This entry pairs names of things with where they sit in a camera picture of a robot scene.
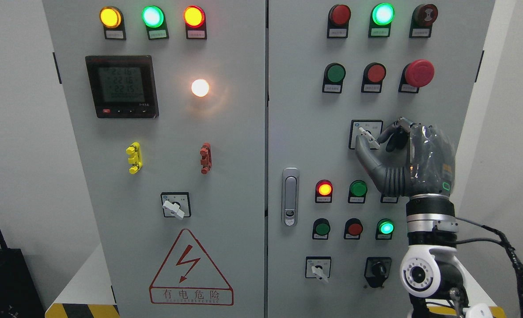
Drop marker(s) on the red push button upper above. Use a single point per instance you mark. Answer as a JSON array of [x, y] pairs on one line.
[[373, 76]]

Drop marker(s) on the gray rotary switch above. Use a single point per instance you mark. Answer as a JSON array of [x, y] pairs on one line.
[[318, 267], [370, 130]]

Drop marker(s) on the green push button upper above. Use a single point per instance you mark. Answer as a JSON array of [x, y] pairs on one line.
[[333, 78]]

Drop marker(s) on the green indicator light middle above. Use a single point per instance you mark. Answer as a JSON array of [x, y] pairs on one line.
[[357, 192]]

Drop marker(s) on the red-orange indicator light top left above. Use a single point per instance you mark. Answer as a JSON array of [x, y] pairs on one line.
[[195, 23]]

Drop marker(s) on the gray rotary switch left door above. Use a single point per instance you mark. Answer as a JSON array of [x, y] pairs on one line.
[[175, 205]]

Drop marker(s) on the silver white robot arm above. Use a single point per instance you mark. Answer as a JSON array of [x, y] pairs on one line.
[[430, 268]]

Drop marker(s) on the yellow terminal connector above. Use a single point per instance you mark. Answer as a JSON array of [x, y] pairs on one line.
[[134, 157]]

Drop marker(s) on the green indicator light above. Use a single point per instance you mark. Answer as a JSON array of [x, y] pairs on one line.
[[357, 192], [154, 20]]

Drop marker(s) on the green push button lower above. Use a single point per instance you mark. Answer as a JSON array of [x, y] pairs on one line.
[[321, 229]]

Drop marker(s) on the green push button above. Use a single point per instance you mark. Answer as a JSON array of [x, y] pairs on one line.
[[333, 78], [321, 229]]

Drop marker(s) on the dark red buzzer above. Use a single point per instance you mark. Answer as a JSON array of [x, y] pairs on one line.
[[422, 20]]

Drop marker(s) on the black digital power meter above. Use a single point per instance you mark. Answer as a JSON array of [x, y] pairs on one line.
[[123, 86]]

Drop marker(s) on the green lit indicator top right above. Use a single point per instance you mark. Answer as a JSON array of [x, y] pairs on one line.
[[380, 20]]

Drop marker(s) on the red push button lower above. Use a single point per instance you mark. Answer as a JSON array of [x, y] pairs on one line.
[[353, 229]]

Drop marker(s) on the gray robotic hand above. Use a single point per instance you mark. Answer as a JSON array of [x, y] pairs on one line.
[[430, 163]]

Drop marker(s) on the red push button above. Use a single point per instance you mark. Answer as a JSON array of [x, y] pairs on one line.
[[373, 76], [353, 229]]

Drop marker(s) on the red electrical hazard warning sticker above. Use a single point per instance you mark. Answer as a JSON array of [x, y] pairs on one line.
[[189, 276]]

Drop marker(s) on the red terminal connector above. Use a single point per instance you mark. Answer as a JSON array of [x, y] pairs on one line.
[[206, 158]]

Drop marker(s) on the lit red indicator middle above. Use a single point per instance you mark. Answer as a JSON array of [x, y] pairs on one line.
[[324, 191]]

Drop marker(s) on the green indicator light top left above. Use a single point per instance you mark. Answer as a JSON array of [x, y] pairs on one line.
[[154, 20]]

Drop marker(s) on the white glowing indicator light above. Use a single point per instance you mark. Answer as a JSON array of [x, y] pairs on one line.
[[200, 88]]

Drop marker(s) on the black box with antenna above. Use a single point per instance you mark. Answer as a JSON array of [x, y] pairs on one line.
[[18, 295]]

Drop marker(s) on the red emergency stop button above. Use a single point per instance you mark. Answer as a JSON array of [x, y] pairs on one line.
[[415, 75]]

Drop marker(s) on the yellow indicator light top left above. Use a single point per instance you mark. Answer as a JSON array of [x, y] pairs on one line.
[[113, 23]]

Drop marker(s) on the silver cabinet door handle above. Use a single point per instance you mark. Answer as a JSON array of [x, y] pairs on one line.
[[290, 190]]

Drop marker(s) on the gray electrical cabinet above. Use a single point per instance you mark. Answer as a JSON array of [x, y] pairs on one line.
[[265, 111]]

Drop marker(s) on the red indicator light top right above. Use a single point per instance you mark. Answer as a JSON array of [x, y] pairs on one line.
[[338, 21]]

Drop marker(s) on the lit green indicator lower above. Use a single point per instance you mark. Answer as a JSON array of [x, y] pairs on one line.
[[384, 229]]

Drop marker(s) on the black key selector switch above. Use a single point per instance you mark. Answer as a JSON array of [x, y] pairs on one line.
[[377, 271]]

